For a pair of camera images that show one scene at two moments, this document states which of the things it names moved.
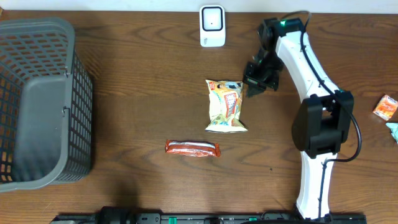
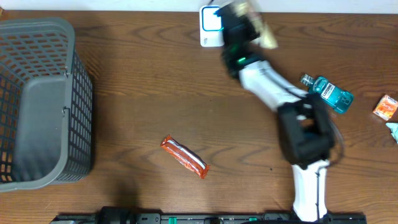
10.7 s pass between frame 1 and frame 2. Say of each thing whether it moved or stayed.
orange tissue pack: stayed
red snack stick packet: moved
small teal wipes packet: stayed
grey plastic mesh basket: stayed
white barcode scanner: stayed
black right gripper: moved
